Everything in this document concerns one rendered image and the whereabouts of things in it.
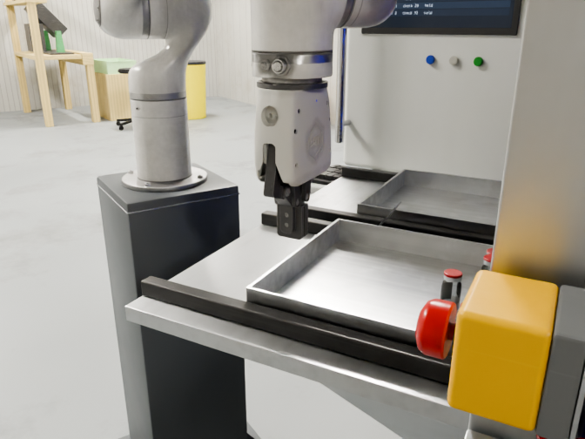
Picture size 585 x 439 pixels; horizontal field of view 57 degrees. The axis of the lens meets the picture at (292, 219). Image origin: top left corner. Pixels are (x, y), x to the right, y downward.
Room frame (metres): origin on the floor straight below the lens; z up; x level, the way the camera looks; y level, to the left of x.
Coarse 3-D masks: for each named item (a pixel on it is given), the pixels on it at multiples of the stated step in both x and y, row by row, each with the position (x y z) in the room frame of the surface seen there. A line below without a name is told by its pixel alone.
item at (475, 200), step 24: (384, 192) 0.95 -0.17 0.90; (408, 192) 1.01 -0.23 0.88; (432, 192) 1.01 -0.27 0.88; (456, 192) 1.01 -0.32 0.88; (480, 192) 1.00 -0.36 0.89; (384, 216) 0.82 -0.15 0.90; (408, 216) 0.80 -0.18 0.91; (432, 216) 0.79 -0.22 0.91; (456, 216) 0.87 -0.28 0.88; (480, 216) 0.87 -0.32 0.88
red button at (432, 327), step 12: (432, 300) 0.33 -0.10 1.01; (420, 312) 0.33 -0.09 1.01; (432, 312) 0.32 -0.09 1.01; (444, 312) 0.32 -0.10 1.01; (456, 312) 0.34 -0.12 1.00; (420, 324) 0.32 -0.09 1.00; (432, 324) 0.31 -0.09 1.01; (444, 324) 0.31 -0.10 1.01; (420, 336) 0.31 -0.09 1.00; (432, 336) 0.31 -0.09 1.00; (444, 336) 0.31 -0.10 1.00; (420, 348) 0.31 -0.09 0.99; (432, 348) 0.31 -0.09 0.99; (444, 348) 0.31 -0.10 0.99
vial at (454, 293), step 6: (444, 276) 0.55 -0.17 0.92; (444, 282) 0.55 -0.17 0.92; (450, 282) 0.55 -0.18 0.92; (456, 282) 0.55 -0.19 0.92; (444, 288) 0.55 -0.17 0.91; (450, 288) 0.55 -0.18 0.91; (456, 288) 0.55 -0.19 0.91; (444, 294) 0.55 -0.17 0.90; (450, 294) 0.55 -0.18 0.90; (456, 294) 0.55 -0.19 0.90; (444, 300) 0.55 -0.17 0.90; (450, 300) 0.55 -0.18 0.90; (456, 300) 0.55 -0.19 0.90; (456, 306) 0.55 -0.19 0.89
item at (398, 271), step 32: (352, 224) 0.76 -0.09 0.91; (288, 256) 0.63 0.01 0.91; (320, 256) 0.70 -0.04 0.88; (352, 256) 0.70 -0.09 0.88; (384, 256) 0.70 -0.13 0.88; (416, 256) 0.70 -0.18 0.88; (448, 256) 0.69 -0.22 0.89; (480, 256) 0.67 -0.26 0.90; (256, 288) 0.54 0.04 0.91; (288, 288) 0.60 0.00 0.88; (320, 288) 0.60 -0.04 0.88; (352, 288) 0.60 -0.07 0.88; (384, 288) 0.60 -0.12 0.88; (416, 288) 0.60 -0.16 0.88; (320, 320) 0.50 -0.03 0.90; (352, 320) 0.48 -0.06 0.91; (384, 320) 0.53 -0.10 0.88; (416, 320) 0.53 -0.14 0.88; (448, 352) 0.44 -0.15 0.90
